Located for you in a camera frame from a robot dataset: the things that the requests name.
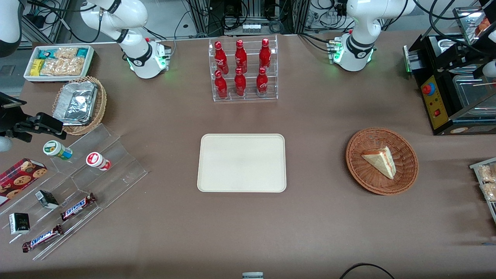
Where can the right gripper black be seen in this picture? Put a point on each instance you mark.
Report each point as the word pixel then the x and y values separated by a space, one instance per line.
pixel 8 119

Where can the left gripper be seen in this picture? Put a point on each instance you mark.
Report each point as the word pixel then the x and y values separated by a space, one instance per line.
pixel 463 59

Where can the triangular sandwich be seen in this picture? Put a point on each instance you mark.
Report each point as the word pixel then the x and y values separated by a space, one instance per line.
pixel 381 161

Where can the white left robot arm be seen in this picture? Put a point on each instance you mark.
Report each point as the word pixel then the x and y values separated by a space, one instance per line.
pixel 356 48

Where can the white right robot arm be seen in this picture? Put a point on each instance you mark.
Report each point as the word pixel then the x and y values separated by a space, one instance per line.
pixel 136 54

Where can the aluminium foil tray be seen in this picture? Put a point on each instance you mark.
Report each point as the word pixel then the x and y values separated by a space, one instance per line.
pixel 75 104

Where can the light wicker basket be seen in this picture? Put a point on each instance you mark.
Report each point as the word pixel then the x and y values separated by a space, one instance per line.
pixel 101 104

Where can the grey metal snack tray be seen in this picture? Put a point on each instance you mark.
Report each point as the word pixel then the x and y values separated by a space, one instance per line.
pixel 474 166

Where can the brown wicker basket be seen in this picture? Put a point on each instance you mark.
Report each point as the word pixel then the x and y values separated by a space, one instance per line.
pixel 372 182

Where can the beige rectangular tray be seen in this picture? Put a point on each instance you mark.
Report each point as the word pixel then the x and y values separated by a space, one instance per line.
pixel 241 162

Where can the green label yogurt cup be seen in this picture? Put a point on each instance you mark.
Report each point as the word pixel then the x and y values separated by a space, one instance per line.
pixel 56 150

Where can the orange fried food piece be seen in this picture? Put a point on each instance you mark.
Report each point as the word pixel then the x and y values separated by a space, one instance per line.
pixel 483 25

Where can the red round knob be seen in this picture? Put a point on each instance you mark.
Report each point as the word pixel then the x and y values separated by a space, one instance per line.
pixel 428 89

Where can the black food warmer cabinet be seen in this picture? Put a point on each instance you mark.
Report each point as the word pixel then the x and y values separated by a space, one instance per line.
pixel 440 104

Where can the yellow snack packet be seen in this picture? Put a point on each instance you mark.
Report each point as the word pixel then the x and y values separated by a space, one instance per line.
pixel 37 67

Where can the red cookie box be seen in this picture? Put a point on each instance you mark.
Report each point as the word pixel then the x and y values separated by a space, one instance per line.
pixel 19 180

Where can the large clear cracker bag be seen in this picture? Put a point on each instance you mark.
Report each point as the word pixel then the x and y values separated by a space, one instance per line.
pixel 64 67

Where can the red label yogurt cup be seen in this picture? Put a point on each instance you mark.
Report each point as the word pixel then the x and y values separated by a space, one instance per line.
pixel 97 161

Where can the teal snack packet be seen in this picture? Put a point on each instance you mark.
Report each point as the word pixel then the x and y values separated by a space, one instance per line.
pixel 82 52
pixel 45 53

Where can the small black box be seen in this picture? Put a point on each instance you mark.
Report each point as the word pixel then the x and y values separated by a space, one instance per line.
pixel 46 199
pixel 19 223

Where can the small clear cracker bag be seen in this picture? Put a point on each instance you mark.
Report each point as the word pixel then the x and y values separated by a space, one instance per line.
pixel 66 53

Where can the white snack bin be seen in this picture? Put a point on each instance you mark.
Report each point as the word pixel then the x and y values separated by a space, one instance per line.
pixel 90 64

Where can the Snickers chocolate bar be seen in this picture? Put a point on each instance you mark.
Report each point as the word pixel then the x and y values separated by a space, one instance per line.
pixel 77 207
pixel 42 238

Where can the clear acrylic stepped stand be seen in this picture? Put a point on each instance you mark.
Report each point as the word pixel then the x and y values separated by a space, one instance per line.
pixel 116 174

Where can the clear bagged snack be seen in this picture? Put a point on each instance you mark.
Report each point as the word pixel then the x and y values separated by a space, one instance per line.
pixel 488 173
pixel 490 192

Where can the red cola bottle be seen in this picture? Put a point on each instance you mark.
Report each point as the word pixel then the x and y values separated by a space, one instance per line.
pixel 240 85
pixel 262 83
pixel 221 60
pixel 265 56
pixel 221 87
pixel 241 58

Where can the clear acrylic bottle rack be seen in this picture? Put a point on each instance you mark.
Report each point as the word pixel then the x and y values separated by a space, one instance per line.
pixel 250 99

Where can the white power strip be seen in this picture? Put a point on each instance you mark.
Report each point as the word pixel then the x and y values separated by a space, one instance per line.
pixel 251 27

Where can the small grey device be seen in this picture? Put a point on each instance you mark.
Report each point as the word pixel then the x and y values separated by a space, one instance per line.
pixel 252 275

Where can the aluminium frame structure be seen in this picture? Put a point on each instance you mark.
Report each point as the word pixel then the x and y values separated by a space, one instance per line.
pixel 248 9

